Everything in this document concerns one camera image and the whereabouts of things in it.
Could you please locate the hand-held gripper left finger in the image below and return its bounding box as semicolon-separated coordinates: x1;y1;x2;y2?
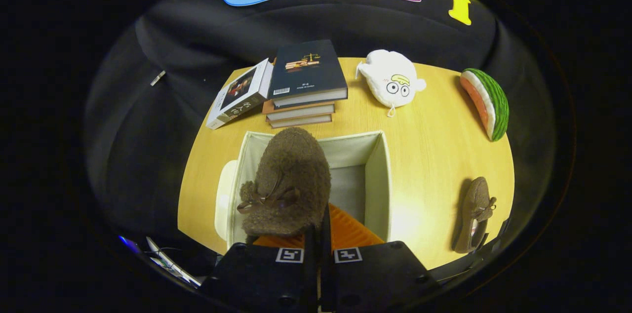
200;224;319;313

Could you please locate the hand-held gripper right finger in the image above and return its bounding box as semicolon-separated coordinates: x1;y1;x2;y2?
320;203;441;313

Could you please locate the brown fuzzy shoe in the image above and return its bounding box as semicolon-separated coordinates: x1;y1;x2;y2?
237;127;332;238
452;177;497;254

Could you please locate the grey fabric storage box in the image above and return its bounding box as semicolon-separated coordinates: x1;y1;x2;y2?
215;129;393;252

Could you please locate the thin pale book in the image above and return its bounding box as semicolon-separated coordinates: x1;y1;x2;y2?
269;114;333;129

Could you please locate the brown cover book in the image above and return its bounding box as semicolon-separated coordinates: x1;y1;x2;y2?
262;100;336;122

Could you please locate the white boxed book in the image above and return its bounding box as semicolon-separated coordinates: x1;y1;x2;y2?
205;58;275;130

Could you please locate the dark blue book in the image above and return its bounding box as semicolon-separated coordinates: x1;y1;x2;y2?
269;39;349;109

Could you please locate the white plush toy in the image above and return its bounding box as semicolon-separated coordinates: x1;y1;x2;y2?
355;49;427;117

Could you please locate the watermelon slice plush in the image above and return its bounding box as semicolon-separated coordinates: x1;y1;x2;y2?
460;68;510;142

